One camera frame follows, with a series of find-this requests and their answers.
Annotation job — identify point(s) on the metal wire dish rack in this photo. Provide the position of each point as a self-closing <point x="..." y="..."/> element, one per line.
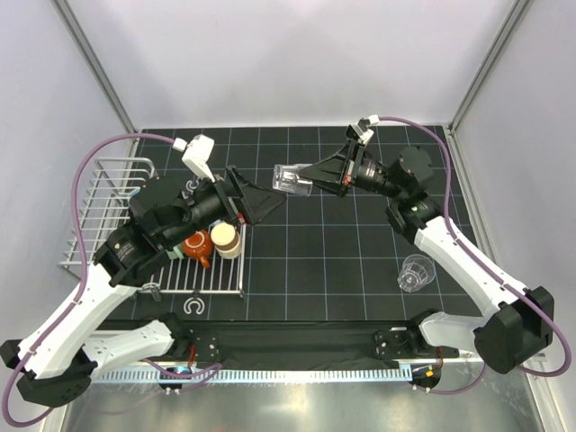
<point x="104" y="207"/>

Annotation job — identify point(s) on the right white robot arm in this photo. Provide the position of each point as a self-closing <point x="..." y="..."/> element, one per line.
<point x="515" y="322"/>

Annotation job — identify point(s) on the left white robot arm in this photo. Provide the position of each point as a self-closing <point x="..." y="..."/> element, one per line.
<point x="56" y="364"/>

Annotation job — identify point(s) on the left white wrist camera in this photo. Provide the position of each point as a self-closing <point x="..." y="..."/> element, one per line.
<point x="195" y="155"/>

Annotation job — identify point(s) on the orange black ceramic cup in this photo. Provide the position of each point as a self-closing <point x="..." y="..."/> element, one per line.
<point x="199" y="247"/>

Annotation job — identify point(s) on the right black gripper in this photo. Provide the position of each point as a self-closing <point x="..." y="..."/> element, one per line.
<point x="331" y="170"/>

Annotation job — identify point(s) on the small clear glass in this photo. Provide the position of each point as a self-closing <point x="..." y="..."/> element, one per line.
<point x="287" y="179"/>

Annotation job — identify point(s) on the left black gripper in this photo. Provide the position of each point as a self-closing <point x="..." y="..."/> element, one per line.
<point x="257" y="202"/>

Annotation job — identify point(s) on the steel tumbler cup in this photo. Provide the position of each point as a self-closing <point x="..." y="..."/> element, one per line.
<point x="226" y="240"/>

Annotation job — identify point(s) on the black grid mat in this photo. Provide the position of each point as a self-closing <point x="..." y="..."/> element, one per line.
<point x="316" y="258"/>

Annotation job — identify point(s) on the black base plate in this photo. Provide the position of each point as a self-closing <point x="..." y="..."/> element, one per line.
<point x="307" y="345"/>

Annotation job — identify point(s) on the large clear plastic cup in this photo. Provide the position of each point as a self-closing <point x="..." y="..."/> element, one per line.
<point x="416" y="272"/>

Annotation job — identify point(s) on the mint green cup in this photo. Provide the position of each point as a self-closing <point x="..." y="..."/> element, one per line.
<point x="176" y="253"/>

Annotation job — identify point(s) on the slotted cable duct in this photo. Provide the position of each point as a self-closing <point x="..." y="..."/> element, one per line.
<point x="141" y="374"/>

